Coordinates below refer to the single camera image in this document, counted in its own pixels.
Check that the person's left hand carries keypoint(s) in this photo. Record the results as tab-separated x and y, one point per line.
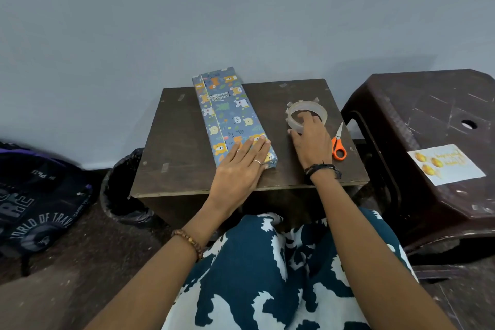
238	175

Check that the person's right hand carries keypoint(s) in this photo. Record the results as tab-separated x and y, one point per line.
313	144

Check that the clear tape roll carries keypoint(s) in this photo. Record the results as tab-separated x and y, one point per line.
309	104

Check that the blue animal-print wrapping paper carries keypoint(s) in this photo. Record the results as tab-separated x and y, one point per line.
228	113

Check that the white card with gold stickers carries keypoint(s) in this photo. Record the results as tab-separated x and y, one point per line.
450	169

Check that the person's left forearm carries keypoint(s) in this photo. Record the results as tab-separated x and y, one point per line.
154	279

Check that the person's right forearm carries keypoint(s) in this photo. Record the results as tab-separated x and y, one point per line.
383	260

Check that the small brown wooden table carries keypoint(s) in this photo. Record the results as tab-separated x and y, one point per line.
178	136

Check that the brown plastic stool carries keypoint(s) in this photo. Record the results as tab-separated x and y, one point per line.
406	109

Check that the teal white patterned trousers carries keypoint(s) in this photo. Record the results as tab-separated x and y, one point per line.
278	275

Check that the black trash bin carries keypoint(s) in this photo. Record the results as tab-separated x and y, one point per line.
120	194

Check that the black purple backpack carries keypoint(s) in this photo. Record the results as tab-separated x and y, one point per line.
35	206

